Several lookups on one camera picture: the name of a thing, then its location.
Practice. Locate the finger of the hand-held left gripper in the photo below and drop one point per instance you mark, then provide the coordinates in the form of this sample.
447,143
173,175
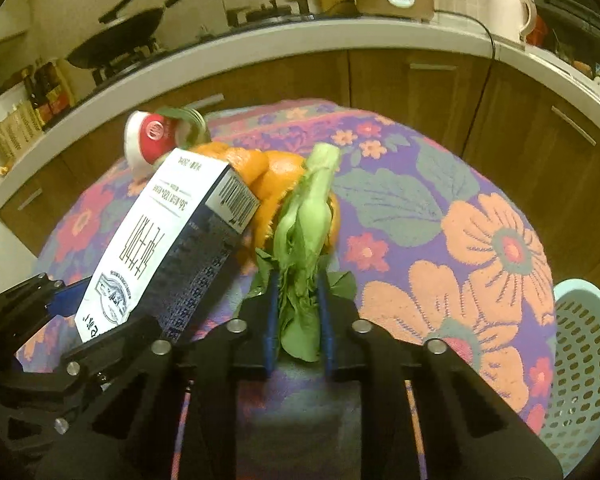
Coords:
20,300
40,385

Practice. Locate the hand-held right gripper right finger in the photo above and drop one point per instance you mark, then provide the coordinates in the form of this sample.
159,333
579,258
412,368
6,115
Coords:
327,345

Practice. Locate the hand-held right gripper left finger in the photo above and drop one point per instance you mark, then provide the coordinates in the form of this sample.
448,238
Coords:
270,345

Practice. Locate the green leafy vegetable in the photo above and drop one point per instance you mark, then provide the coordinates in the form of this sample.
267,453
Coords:
300,220

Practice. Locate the white and blue milk carton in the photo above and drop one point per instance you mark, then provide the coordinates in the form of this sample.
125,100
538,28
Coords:
145,240

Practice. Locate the orange peel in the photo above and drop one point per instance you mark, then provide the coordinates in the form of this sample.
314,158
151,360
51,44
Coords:
275,185
235,165

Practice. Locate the red paper cup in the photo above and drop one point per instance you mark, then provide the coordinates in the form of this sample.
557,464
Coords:
152,135

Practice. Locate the light blue plastic basket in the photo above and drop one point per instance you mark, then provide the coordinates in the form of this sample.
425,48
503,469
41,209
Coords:
585,360

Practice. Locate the wooden cabinet door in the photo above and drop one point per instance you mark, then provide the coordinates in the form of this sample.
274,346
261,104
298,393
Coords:
35,220
555,185
280,80
430,105

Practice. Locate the floral towel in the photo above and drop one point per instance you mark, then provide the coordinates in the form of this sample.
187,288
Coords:
430,220

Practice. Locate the clear seasoning jar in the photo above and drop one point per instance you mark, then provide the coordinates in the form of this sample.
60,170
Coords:
10,135

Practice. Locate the dark sauce bottle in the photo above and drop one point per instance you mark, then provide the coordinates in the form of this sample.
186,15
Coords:
31,100

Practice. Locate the red label sauce bottle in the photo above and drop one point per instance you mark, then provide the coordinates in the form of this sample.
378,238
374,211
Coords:
55,90

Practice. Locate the black wok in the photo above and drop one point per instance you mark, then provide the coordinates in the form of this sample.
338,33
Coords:
125,35

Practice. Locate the white kitchen countertop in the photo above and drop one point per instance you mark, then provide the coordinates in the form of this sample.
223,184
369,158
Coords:
280,35

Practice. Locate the black gas stove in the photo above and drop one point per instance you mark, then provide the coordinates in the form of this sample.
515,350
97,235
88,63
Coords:
265,12

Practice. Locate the red plastic basket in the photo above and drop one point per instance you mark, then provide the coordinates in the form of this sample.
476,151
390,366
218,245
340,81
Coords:
537,30

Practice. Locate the white electric kettle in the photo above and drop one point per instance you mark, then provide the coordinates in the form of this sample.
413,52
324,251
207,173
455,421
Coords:
507,10

